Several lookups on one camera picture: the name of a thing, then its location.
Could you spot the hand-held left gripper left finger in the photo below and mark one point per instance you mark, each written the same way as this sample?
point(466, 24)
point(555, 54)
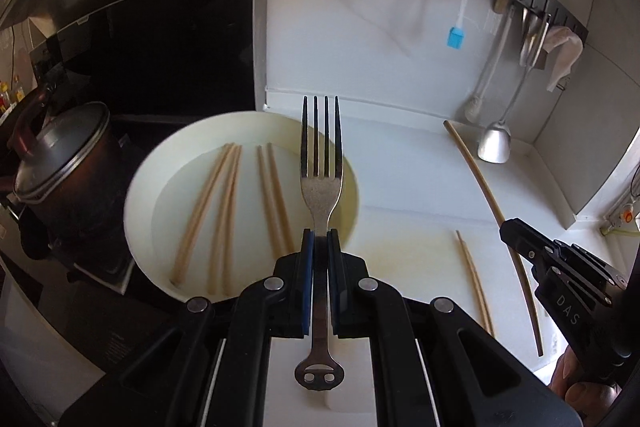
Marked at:
point(280, 297)

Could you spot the white cutting board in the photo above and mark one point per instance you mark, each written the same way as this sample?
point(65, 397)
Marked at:
point(415, 257)

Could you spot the cream round bowl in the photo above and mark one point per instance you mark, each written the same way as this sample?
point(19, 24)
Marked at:
point(150, 187)

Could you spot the white rag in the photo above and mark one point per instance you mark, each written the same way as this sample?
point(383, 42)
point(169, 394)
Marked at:
point(562, 57)

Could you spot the wall power outlet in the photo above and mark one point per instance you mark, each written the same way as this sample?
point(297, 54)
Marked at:
point(622, 217)

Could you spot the blue silicone basting brush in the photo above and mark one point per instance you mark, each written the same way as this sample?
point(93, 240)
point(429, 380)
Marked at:
point(455, 38)

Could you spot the metal fork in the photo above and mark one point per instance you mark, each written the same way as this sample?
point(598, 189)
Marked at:
point(320, 192)

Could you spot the metal serving spoon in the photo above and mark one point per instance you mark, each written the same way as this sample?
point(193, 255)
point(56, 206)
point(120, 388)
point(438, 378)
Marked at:
point(532, 39)

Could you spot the metal ladle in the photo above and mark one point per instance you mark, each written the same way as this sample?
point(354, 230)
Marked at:
point(492, 142)

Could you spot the metal pot lid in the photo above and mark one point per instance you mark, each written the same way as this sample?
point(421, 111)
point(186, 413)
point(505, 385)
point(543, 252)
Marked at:
point(60, 152)

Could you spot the person's right hand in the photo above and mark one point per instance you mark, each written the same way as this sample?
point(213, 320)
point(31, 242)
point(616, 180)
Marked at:
point(575, 394)

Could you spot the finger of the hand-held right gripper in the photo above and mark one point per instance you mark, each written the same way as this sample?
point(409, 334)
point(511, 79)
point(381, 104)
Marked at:
point(522, 252)
point(530, 234)

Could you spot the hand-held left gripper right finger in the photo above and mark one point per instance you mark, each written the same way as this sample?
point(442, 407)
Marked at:
point(360, 297)

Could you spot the brown cooking pot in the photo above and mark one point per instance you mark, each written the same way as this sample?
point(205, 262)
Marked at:
point(95, 207)

